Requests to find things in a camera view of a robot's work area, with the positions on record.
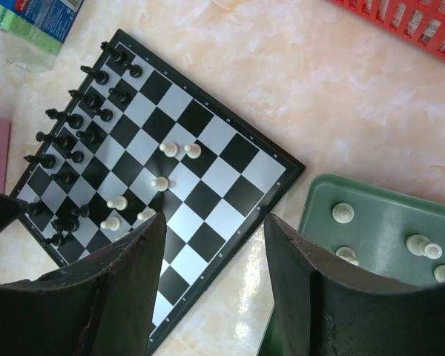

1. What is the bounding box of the black white chess board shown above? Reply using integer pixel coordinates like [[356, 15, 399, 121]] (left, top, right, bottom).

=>
[[12, 30, 305, 352]]

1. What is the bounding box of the blue green sponge pack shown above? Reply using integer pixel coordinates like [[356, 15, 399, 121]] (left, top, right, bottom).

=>
[[0, 0, 82, 73]]

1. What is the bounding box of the red plastic basket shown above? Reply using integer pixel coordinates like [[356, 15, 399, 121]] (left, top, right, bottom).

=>
[[335, 0, 445, 62]]

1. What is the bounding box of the white pawn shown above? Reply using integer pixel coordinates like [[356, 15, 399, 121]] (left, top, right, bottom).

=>
[[151, 177, 170, 191], [107, 196, 128, 211], [100, 217, 122, 231], [159, 142, 179, 157], [137, 208, 156, 222], [184, 143, 202, 159]]

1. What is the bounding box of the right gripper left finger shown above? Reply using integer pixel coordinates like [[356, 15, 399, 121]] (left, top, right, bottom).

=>
[[0, 213, 166, 355]]

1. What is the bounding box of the green plastic tray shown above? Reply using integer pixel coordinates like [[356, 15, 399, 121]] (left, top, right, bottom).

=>
[[259, 174, 445, 355]]

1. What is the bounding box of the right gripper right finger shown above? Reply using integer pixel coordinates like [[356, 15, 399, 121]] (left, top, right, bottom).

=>
[[264, 214, 445, 355]]

